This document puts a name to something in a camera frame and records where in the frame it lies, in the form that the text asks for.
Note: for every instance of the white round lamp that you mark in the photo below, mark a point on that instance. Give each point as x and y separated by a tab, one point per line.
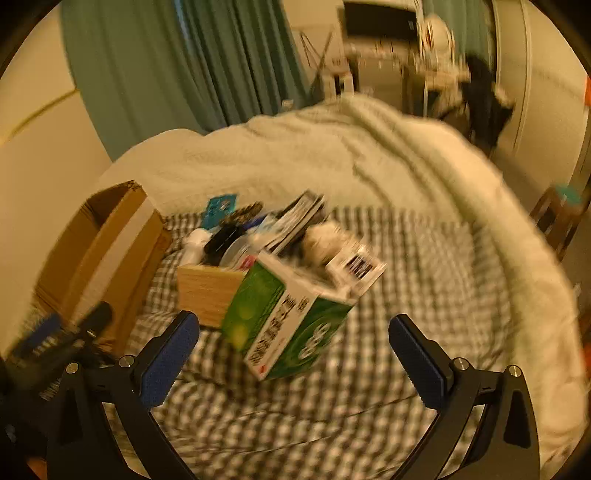
436	32

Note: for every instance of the teal item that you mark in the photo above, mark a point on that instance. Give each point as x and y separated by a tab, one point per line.
570	194

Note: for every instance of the black case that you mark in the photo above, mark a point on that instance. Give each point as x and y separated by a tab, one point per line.
221	240

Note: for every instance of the white door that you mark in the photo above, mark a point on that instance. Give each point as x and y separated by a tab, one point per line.
535	69

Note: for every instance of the wooden chair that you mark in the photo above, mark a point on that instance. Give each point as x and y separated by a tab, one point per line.
554	219

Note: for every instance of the silver disc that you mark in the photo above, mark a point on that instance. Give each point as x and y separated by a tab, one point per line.
236	254

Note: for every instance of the white desk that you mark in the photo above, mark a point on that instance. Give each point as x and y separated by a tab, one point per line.
374	64

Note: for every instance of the green curtain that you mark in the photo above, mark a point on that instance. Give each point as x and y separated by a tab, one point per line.
184	69

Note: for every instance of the teal card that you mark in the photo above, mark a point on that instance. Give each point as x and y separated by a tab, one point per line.
221	205

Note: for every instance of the white fluffy blanket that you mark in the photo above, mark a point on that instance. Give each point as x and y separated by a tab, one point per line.
323	152

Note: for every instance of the wooden storage box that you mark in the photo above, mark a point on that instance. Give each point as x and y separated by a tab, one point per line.
207	288

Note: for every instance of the white cylindrical bottle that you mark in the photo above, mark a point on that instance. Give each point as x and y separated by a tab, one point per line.
196	244

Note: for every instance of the green medicine box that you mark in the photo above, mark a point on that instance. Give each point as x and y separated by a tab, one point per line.
286	323

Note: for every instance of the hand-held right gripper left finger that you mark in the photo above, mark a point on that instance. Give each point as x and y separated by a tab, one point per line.
171	355

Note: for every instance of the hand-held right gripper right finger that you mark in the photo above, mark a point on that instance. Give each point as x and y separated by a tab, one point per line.
418	364

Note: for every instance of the thin metal rack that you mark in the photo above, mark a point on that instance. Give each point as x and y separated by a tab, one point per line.
318	50

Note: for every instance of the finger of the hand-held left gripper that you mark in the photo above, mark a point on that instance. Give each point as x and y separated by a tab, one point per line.
44	336
97	317

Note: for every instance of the brown cardboard box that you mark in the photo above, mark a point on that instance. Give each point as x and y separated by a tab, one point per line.
92	240

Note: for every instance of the checkered bed sheet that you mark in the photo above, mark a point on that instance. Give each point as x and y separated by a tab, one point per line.
415	286

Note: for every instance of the black clothing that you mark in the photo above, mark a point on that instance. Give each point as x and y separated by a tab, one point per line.
485	97

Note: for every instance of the stack of booklets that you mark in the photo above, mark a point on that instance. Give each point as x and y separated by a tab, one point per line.
295	221

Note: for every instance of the black monitor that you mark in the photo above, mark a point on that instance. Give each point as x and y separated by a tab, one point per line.
378	21

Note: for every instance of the white stool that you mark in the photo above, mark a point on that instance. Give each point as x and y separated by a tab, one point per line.
339	81

